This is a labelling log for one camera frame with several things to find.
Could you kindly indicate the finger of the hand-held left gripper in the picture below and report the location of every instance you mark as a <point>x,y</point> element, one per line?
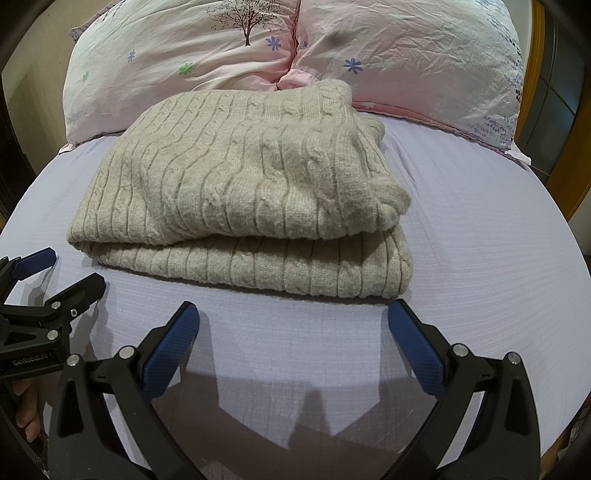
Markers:
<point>34,261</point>
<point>74,295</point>

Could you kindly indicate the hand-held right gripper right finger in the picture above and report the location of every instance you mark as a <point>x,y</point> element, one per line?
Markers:
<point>418,350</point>

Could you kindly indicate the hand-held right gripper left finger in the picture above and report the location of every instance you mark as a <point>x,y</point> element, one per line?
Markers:
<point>168,350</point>

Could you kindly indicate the person's left hand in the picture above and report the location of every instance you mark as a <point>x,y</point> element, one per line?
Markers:
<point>27,408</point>

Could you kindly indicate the lavender bed sheet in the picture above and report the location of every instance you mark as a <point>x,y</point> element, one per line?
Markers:
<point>461,258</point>

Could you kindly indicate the pink tree print pillow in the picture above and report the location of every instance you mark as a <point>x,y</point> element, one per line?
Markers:
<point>161,69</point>

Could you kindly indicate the pink flower print pillow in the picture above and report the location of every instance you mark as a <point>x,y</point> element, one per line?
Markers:
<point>415,60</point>

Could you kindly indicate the orange wooden frame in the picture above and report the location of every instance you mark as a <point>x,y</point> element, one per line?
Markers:
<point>538,55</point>

